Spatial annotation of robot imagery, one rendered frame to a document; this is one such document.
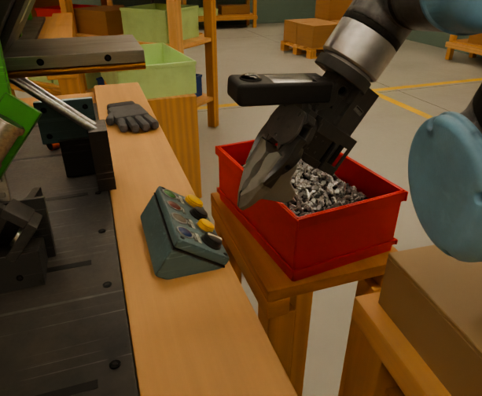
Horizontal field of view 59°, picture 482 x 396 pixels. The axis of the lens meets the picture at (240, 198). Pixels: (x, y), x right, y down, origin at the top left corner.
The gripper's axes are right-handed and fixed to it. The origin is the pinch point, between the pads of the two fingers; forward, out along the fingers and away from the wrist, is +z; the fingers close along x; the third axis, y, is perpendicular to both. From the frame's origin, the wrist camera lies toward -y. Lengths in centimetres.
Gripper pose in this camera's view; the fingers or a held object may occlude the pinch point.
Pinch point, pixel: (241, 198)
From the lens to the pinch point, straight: 54.2
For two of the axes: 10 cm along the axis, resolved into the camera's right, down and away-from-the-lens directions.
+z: -5.4, 8.1, 2.4
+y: 7.8, 3.7, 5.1
